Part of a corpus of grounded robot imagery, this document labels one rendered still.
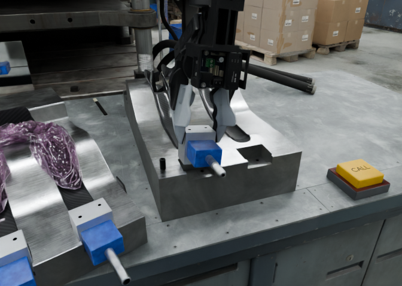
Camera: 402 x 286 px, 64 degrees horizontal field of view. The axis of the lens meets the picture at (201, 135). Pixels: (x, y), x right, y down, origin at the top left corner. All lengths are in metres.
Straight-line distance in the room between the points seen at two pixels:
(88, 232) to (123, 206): 0.08
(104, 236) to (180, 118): 0.19
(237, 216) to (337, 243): 0.32
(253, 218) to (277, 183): 0.08
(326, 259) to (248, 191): 0.33
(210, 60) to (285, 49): 4.05
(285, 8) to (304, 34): 0.50
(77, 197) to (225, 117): 0.27
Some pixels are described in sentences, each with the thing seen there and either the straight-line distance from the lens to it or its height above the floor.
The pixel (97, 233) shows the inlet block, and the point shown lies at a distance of 0.46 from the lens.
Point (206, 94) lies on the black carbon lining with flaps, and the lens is 0.77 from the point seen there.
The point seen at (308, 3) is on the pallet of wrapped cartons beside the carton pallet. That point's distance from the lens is 4.58.
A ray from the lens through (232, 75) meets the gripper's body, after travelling 0.43.
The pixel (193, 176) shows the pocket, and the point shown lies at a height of 0.86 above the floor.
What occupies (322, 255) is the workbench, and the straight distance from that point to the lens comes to 0.82.
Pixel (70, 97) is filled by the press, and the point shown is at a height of 0.78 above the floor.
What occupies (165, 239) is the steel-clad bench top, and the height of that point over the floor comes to 0.80.
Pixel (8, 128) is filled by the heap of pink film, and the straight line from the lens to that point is 0.74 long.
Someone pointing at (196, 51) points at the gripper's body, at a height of 1.09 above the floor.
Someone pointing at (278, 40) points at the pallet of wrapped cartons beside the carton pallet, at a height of 0.31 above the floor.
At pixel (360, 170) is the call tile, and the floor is 0.84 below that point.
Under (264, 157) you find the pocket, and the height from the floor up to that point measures 0.87.
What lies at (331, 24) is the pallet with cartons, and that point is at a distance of 5.09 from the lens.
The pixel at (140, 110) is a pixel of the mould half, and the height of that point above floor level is 0.90.
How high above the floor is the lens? 1.18
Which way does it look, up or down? 28 degrees down
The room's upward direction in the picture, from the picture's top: straight up
